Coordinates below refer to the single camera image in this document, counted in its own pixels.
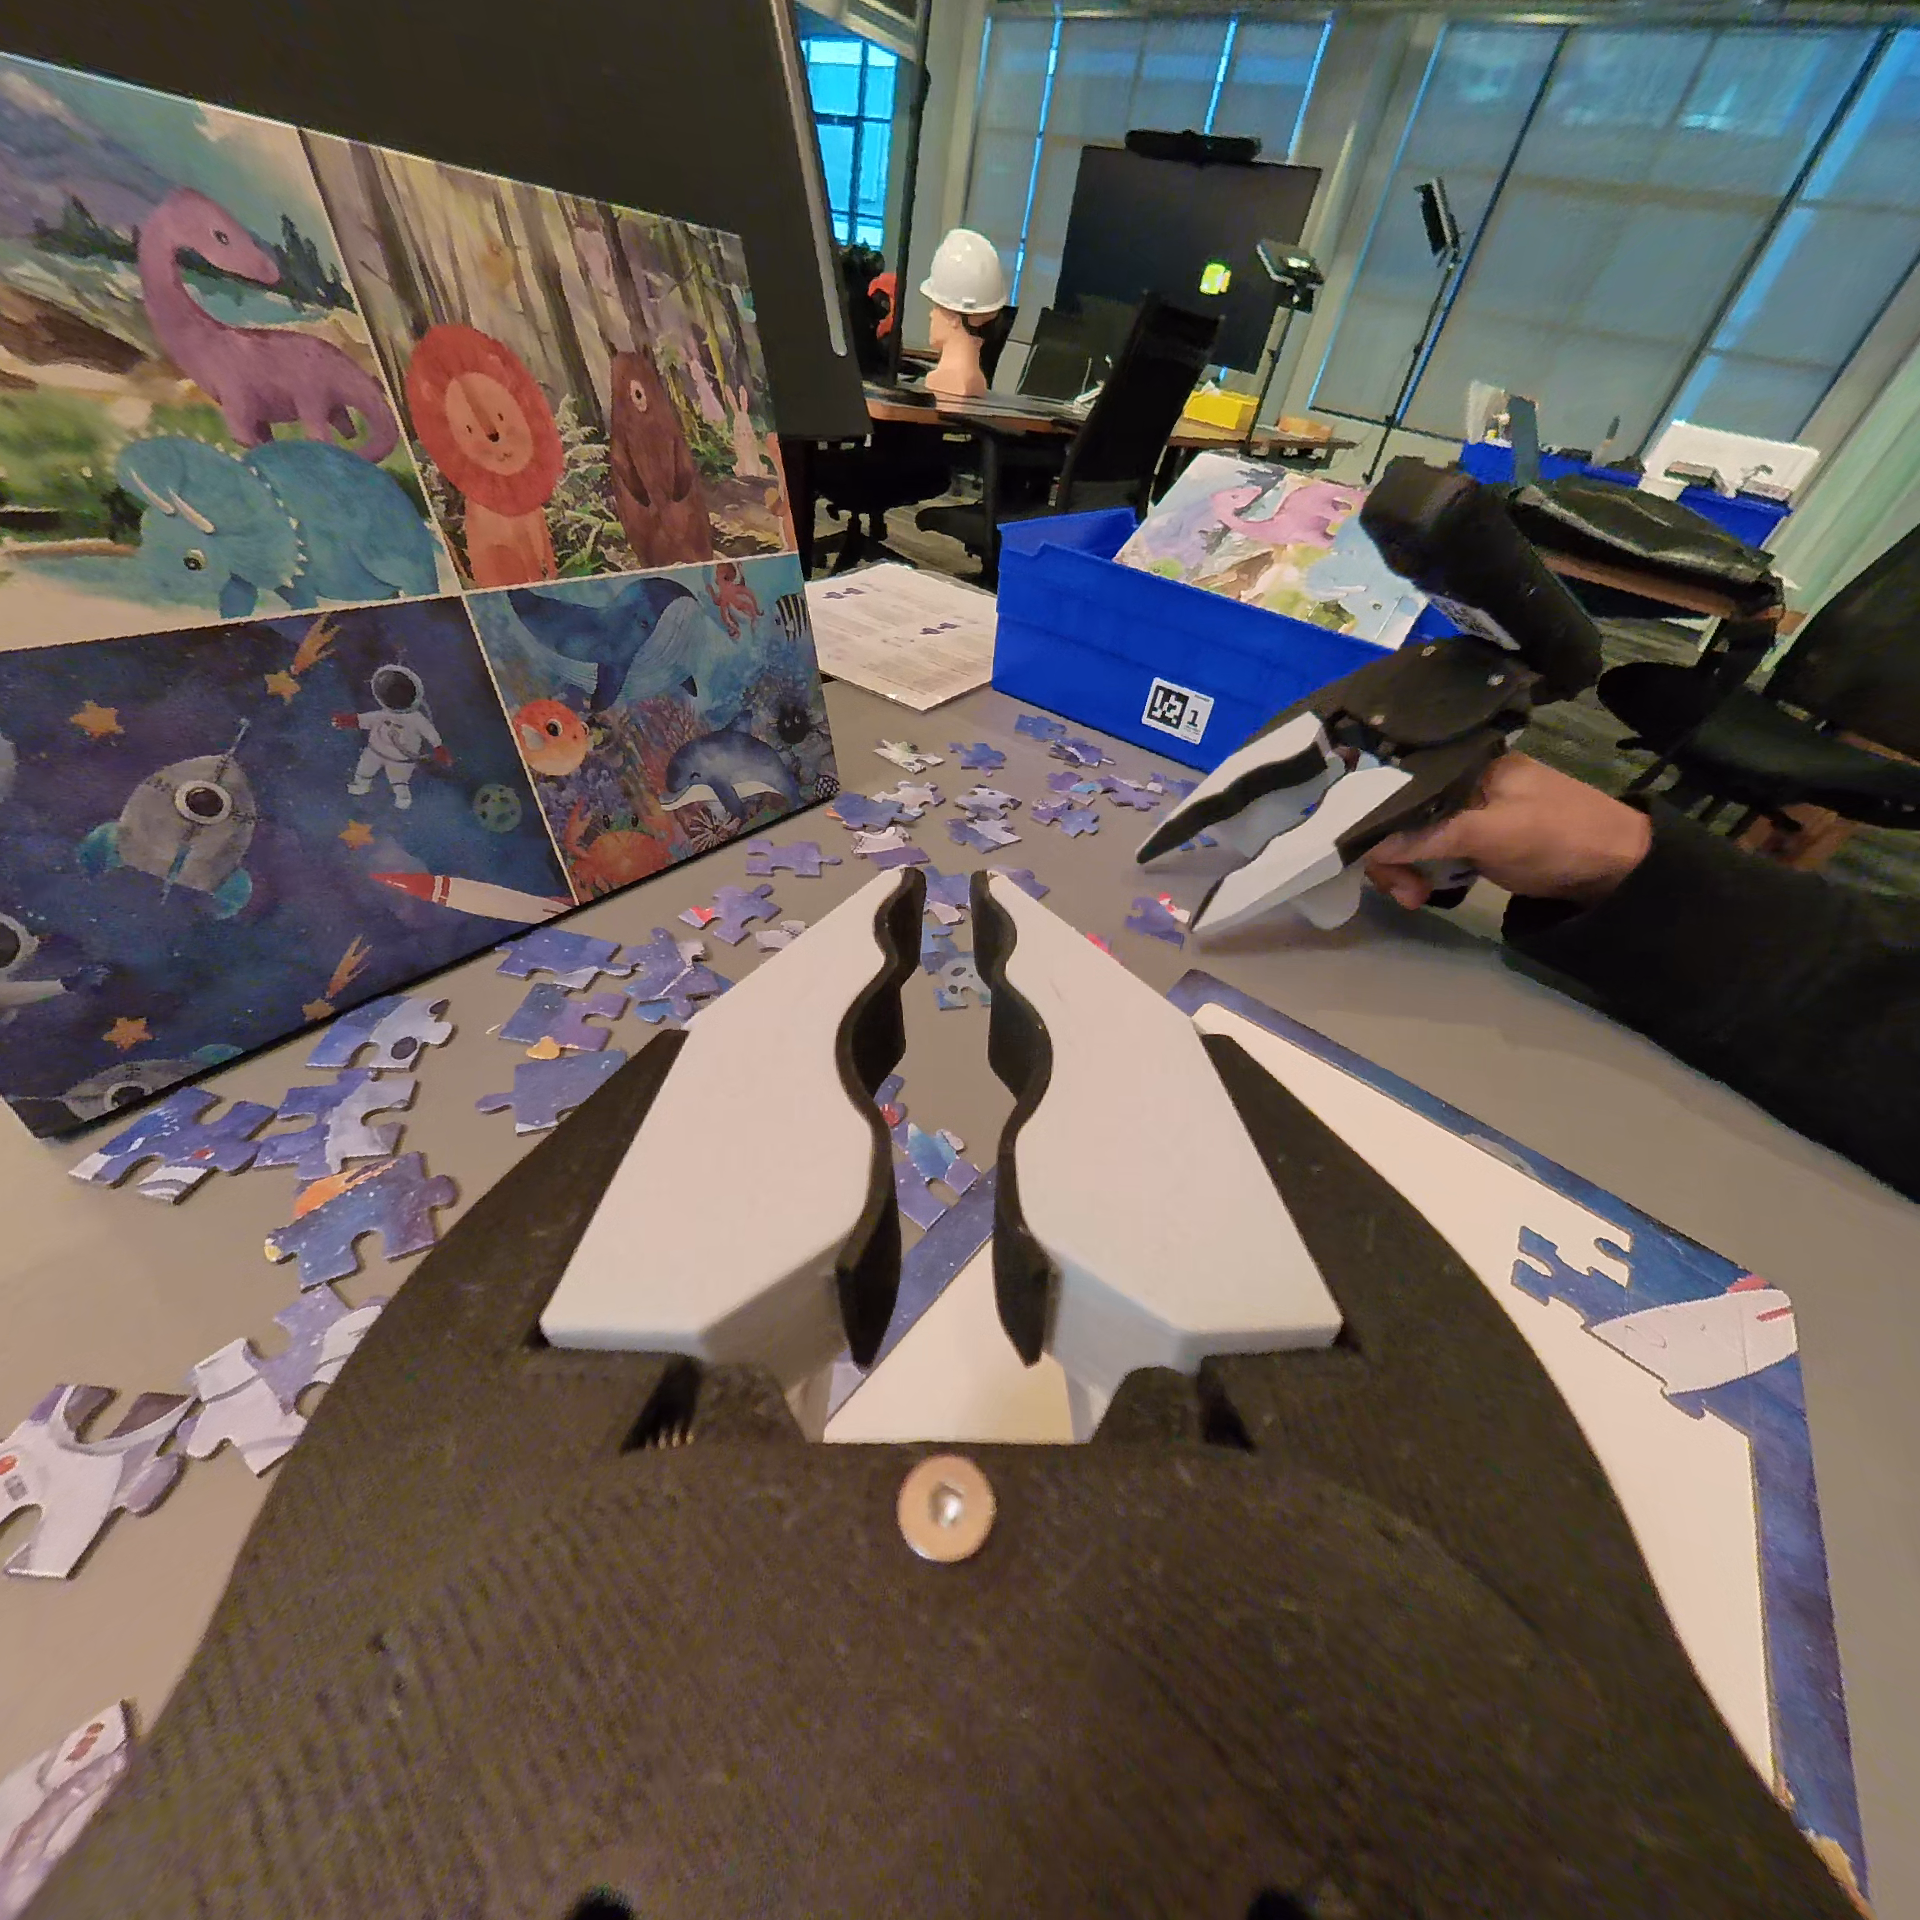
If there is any black office chair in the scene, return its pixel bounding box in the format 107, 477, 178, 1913
1597, 526, 1920, 843
913, 291, 1225, 565

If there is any black computer monitor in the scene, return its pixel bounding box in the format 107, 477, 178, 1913
0, 0, 875, 448

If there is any black jacket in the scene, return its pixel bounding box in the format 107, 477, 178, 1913
1507, 477, 1786, 618

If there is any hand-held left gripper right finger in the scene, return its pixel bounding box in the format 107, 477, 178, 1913
968, 867, 1344, 1385

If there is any laminated instruction sheet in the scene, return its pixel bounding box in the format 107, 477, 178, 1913
806, 560, 1000, 711

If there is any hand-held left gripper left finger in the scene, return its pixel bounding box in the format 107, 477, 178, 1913
534, 865, 926, 1375

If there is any scatter of purple puzzle pieces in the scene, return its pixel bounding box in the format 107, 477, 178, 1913
0, 711, 1202, 1877

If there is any blue framed puzzle tray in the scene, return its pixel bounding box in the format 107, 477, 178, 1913
823, 966, 1879, 1899

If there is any dinosaur puzzle board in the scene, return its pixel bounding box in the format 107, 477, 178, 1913
1112, 451, 1433, 649

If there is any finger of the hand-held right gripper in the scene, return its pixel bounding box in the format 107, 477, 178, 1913
1135, 708, 1347, 871
1191, 757, 1419, 948

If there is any white storage box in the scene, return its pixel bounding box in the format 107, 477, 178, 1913
1643, 420, 1817, 502

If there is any illustrated puzzle box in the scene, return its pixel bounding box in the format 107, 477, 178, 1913
0, 53, 842, 1144

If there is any person's right hand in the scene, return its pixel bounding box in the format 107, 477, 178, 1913
1371, 752, 1658, 906

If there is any tripod light stand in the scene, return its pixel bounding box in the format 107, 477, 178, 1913
1382, 175, 1462, 451

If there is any blue plastic bin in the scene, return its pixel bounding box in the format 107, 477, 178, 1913
990, 506, 1462, 746

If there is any person's right forearm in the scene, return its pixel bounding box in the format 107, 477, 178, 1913
1500, 803, 1920, 1201

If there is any small camera on stand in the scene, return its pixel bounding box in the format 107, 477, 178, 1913
1256, 239, 1325, 420

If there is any large black display screen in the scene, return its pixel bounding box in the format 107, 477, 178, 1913
1052, 131, 1325, 376

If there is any white hard hat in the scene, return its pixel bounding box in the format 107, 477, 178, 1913
916, 227, 1008, 315

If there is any assembled rocket puzzle section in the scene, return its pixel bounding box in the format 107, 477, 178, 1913
1511, 1220, 1800, 1397

